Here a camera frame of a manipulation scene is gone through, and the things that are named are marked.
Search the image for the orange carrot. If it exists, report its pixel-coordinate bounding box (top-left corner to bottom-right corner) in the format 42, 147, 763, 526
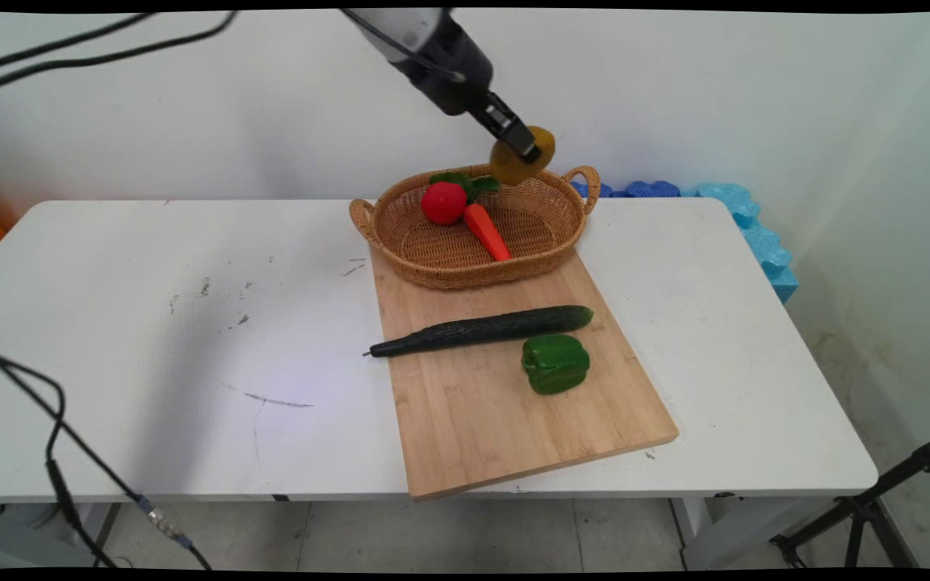
463, 203, 513, 262

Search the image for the long dark green cucumber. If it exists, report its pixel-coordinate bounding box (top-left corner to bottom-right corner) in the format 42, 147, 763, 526
363, 305, 595, 358

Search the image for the green bell pepper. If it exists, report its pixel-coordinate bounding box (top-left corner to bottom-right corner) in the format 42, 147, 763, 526
522, 334, 591, 395

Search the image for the white table leg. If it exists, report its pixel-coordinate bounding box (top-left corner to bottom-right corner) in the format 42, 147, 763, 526
669, 494, 845, 571
0, 502, 123, 570

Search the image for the red tomato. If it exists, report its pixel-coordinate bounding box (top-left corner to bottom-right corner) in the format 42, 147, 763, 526
421, 182, 468, 226

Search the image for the woven wicker basket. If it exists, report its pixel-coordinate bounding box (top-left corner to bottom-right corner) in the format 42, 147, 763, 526
350, 164, 601, 290

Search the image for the black cable with connector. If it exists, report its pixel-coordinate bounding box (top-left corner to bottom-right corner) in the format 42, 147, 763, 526
0, 335, 216, 571

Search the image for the bamboo cutting board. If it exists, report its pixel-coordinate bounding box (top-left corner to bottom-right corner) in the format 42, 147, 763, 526
369, 246, 680, 501

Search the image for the black tripod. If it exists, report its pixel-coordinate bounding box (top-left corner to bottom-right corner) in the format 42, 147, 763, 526
770, 428, 930, 570

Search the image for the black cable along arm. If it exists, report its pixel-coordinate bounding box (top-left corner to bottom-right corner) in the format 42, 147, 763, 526
341, 8, 467, 83

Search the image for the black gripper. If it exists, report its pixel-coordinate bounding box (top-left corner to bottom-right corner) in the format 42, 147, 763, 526
391, 11, 544, 165

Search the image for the black overhead cable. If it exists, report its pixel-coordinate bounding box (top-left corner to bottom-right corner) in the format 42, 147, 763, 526
0, 11, 155, 77
0, 11, 240, 98

